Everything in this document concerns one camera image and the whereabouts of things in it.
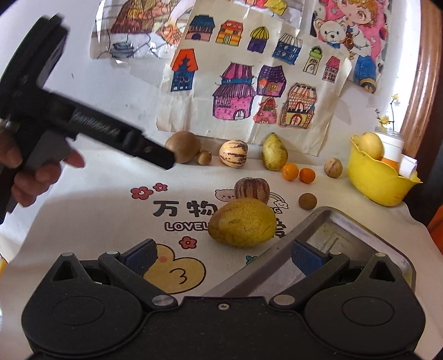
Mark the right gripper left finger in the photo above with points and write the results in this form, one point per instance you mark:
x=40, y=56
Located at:
x=127, y=269

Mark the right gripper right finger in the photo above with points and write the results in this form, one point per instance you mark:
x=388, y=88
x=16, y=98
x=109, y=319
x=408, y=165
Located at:
x=319, y=270

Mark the large yellow mango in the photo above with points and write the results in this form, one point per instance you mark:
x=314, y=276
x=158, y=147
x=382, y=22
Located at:
x=243, y=223

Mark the orange tangerine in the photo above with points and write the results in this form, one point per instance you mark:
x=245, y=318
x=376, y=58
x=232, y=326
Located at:
x=307, y=175
x=290, y=171

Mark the dark striped pepino melon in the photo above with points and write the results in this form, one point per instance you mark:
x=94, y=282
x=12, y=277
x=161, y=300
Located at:
x=256, y=188

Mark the large brown round fruit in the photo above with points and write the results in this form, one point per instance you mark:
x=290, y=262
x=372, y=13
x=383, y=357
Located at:
x=185, y=146

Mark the pale striped pepino melon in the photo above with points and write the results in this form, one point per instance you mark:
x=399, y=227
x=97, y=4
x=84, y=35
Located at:
x=233, y=153

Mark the person's left hand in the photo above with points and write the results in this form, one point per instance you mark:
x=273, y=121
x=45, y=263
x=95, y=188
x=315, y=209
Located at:
x=27, y=185

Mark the metal tray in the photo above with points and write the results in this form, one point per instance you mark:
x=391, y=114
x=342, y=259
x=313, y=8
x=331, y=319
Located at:
x=327, y=229

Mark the small brown kiwi fruit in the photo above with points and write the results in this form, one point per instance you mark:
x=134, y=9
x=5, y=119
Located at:
x=307, y=201

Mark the white printed tablecloth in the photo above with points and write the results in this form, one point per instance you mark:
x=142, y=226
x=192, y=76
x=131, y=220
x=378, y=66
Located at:
x=115, y=202

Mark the small beige striped melon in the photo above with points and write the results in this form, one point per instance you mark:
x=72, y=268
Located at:
x=333, y=168

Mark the yellow plastic bowl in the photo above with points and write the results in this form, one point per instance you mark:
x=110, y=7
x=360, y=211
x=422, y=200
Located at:
x=376, y=180

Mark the yellow green pear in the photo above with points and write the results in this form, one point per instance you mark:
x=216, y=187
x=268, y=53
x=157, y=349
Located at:
x=274, y=153

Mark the top left drawing paper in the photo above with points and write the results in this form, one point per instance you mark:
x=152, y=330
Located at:
x=138, y=28

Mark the small brown nut fruit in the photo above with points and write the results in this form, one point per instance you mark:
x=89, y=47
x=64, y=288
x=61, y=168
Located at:
x=204, y=158

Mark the yellow apple in bowl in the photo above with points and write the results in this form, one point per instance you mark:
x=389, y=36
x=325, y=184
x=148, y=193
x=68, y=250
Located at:
x=371, y=144

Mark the white rolled paper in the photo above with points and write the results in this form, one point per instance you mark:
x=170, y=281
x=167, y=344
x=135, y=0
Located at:
x=408, y=167

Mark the white orange cup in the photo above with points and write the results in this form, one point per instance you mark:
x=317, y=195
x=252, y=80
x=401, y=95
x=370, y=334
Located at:
x=393, y=146

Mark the houses children drawing paper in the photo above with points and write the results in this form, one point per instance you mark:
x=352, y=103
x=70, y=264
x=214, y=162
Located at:
x=241, y=74

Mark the girl with bear drawing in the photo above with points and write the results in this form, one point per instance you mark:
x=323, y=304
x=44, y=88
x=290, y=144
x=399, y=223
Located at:
x=358, y=28

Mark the wooden door frame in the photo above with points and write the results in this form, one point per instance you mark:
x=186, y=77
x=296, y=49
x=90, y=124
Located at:
x=426, y=79

